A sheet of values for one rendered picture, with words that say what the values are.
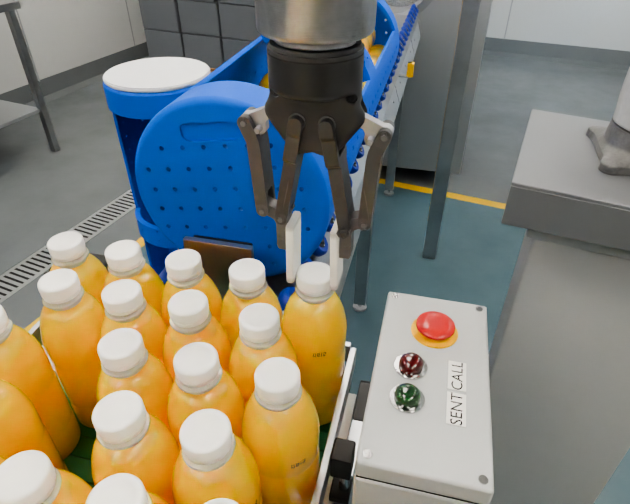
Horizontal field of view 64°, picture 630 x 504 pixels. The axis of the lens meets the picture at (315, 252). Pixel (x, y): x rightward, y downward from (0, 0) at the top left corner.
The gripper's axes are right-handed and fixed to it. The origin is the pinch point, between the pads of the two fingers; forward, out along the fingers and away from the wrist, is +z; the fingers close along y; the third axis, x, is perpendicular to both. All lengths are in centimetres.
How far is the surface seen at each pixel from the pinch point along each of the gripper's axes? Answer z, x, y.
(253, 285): 4.4, 1.6, 6.3
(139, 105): 15, -69, 62
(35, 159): 116, -203, 237
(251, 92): -8.3, -20.0, 13.4
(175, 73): 11, -82, 59
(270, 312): 3.6, 5.9, 2.9
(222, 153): -1.3, -16.2, 16.5
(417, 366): 3.7, 9.0, -11.4
